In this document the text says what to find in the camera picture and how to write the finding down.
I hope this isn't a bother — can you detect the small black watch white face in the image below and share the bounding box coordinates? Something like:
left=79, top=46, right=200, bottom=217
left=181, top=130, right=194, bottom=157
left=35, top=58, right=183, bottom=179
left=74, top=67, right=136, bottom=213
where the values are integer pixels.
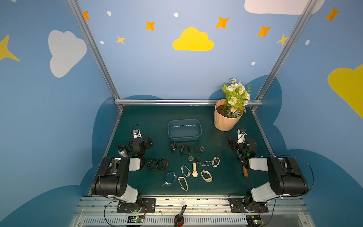
left=170, top=142, right=177, bottom=151

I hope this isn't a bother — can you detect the silver chain bracelet watch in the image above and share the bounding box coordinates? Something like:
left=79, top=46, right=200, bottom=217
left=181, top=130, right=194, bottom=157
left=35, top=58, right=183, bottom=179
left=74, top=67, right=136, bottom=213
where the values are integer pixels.
left=199, top=161, right=213, bottom=166

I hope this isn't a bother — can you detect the cream strap round watch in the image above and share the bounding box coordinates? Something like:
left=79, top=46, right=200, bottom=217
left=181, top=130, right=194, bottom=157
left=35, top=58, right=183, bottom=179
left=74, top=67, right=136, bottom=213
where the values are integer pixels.
left=200, top=170, right=213, bottom=183

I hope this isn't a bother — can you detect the black dial leather strap watch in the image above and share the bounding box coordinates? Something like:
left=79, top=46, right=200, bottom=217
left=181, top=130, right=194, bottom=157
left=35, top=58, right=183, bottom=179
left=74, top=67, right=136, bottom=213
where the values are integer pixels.
left=188, top=155, right=201, bottom=164

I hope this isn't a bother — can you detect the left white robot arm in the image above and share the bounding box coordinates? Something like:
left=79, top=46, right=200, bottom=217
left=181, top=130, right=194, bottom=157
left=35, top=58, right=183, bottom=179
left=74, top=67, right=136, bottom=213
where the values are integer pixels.
left=91, top=137, right=153, bottom=208

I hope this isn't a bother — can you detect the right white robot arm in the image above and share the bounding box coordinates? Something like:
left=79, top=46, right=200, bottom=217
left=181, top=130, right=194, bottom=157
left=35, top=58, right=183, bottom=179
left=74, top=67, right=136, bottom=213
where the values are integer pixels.
left=228, top=136, right=311, bottom=206

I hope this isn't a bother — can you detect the blue plastic storage box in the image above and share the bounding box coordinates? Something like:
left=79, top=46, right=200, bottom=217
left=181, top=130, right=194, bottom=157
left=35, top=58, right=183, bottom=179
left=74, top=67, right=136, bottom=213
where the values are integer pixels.
left=168, top=119, right=202, bottom=142

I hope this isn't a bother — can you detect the silver cylindrical flashlight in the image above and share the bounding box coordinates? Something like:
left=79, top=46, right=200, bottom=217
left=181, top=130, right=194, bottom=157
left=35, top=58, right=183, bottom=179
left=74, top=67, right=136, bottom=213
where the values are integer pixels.
left=116, top=144, right=130, bottom=158

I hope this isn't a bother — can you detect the ribbed terracotta flower pot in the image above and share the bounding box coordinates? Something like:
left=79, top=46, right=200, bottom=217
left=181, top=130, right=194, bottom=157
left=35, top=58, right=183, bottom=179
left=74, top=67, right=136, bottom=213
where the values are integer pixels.
left=214, top=99, right=244, bottom=131

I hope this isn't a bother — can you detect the artificial white flower plant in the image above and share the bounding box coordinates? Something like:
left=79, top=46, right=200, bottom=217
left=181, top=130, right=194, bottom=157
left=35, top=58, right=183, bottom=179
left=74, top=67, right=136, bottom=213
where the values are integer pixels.
left=222, top=78, right=251, bottom=118

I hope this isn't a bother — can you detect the right green circuit board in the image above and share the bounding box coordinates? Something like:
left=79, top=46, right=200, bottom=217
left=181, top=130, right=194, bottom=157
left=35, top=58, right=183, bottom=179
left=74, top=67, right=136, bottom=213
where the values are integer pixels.
left=246, top=216, right=264, bottom=227

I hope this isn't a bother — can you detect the green circuit board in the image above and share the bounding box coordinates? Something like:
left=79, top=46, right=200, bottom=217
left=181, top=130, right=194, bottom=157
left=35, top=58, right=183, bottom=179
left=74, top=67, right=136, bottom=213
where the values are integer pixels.
left=127, top=216, right=145, bottom=224
left=246, top=216, right=264, bottom=227

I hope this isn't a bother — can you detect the left green circuit board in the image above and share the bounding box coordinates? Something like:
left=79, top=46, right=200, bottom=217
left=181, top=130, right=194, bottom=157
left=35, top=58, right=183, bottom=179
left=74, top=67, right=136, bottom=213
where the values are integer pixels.
left=127, top=216, right=145, bottom=224

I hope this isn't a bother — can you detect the red emergency stop button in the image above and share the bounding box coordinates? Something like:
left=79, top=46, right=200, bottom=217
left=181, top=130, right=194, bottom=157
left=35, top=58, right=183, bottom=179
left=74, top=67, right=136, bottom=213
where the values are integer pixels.
left=174, top=204, right=187, bottom=227

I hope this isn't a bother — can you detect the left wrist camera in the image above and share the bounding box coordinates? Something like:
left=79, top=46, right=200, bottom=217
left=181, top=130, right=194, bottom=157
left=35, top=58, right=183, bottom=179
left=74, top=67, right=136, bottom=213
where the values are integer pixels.
left=132, top=129, right=142, bottom=139

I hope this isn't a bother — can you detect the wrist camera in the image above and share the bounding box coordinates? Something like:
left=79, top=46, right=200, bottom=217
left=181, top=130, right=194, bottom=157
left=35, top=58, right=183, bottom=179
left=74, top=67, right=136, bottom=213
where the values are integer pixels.
left=132, top=129, right=142, bottom=139
left=237, top=129, right=247, bottom=144

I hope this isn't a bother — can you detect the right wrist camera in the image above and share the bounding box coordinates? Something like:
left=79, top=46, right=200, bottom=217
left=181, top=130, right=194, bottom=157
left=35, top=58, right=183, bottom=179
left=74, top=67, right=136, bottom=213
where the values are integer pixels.
left=237, top=129, right=247, bottom=144

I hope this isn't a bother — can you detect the blue garden fork wooden handle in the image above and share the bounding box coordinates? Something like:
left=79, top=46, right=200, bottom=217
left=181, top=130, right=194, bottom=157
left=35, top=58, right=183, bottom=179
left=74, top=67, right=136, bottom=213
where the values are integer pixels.
left=243, top=166, right=248, bottom=177

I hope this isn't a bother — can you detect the black digital strap watch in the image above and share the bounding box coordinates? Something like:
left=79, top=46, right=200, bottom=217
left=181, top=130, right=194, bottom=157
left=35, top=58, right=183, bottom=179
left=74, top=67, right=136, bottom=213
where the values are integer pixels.
left=179, top=145, right=191, bottom=157

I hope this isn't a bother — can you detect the aluminium back frame bar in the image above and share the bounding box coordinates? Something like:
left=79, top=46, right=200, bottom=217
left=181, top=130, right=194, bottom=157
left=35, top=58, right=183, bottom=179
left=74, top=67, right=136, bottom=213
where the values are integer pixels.
left=114, top=99, right=263, bottom=106

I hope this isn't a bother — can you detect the aluminium right frame post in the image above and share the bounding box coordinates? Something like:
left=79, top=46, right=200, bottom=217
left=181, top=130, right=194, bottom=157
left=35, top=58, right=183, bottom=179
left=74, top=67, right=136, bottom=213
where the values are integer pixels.
left=251, top=0, right=318, bottom=113

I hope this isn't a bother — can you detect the aluminium frame post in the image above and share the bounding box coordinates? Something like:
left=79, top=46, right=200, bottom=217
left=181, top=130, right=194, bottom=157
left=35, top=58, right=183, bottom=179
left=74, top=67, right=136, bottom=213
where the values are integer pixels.
left=251, top=0, right=318, bottom=113
left=67, top=0, right=123, bottom=112

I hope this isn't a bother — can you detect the cream strap square watch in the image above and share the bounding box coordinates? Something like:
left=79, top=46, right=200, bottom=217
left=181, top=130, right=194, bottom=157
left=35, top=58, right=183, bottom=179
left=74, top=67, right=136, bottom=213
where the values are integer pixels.
left=177, top=177, right=189, bottom=191

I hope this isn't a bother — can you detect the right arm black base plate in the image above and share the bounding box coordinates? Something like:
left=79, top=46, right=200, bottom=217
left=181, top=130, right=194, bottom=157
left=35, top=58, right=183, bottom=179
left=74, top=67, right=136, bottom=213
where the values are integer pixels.
left=227, top=197, right=268, bottom=213

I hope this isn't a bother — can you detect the cream strap small watch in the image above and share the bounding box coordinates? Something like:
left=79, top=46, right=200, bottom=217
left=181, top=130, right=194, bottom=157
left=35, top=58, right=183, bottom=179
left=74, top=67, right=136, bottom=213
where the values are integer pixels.
left=192, top=163, right=198, bottom=178

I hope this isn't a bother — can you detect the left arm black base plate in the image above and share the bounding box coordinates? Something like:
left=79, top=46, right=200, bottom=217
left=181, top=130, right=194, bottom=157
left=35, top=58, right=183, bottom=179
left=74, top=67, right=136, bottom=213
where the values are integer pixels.
left=116, top=198, right=156, bottom=214

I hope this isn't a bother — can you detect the aluminium rail front frame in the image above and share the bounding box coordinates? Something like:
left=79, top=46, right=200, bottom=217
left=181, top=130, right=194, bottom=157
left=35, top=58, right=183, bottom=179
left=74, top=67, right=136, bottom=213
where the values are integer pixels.
left=70, top=195, right=315, bottom=227

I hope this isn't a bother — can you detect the aluminium left frame post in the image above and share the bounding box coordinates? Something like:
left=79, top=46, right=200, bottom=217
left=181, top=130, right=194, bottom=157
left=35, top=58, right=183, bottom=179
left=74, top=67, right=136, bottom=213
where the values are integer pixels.
left=67, top=0, right=123, bottom=112

